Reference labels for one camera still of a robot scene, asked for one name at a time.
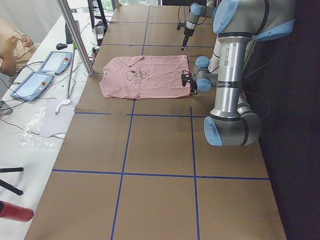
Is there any aluminium frame post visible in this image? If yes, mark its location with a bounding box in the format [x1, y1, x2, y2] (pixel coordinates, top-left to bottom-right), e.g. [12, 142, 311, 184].
[57, 0, 94, 76]

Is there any black keyboard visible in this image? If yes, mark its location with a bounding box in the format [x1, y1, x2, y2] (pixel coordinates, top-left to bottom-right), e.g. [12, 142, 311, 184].
[65, 20, 81, 45]

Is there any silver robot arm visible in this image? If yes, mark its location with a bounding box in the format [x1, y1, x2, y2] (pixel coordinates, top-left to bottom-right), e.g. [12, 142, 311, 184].
[184, 0, 296, 147]
[177, 0, 217, 51]

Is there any white paper sheet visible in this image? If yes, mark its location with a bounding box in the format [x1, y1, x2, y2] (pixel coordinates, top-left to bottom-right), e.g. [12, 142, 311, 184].
[40, 99, 74, 137]

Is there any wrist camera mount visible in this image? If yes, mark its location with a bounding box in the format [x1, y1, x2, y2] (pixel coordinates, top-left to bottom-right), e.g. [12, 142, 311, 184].
[181, 70, 192, 87]
[176, 22, 185, 31]

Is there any red cylinder bottle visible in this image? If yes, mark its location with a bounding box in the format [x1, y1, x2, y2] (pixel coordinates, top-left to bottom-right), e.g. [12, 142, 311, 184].
[0, 201, 34, 222]

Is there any pink Snoopy t-shirt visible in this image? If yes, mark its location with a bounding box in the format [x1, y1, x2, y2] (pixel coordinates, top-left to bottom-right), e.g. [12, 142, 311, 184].
[99, 55, 191, 100]

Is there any black computer mouse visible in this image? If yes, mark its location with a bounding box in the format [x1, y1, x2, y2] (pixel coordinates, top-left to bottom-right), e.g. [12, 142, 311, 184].
[56, 43, 68, 50]

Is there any far blue teach pendant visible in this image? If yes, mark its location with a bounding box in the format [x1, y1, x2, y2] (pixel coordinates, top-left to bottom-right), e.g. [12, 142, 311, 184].
[38, 51, 73, 75]

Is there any near blue teach pendant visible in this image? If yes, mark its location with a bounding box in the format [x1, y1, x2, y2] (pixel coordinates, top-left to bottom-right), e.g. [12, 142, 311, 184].
[10, 71, 54, 101]

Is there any clear plastic bag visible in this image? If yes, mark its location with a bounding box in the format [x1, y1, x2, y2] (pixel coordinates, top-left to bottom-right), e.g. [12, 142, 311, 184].
[18, 104, 67, 149]

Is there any seated person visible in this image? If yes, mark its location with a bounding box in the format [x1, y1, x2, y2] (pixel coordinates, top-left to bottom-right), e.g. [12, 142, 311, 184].
[0, 18, 38, 78]

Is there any blue teach pendant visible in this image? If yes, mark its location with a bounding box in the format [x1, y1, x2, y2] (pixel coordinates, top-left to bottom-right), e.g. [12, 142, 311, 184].
[38, 51, 73, 75]
[10, 71, 54, 101]

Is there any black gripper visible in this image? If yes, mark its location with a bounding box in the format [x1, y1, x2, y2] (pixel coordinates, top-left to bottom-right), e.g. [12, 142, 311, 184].
[189, 79, 198, 96]
[181, 27, 195, 51]

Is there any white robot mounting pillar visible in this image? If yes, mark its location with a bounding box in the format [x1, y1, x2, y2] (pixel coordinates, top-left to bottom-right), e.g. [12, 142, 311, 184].
[208, 36, 222, 75]

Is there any black tripod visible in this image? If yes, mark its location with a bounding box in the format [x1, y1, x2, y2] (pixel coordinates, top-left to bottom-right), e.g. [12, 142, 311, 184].
[0, 167, 24, 196]

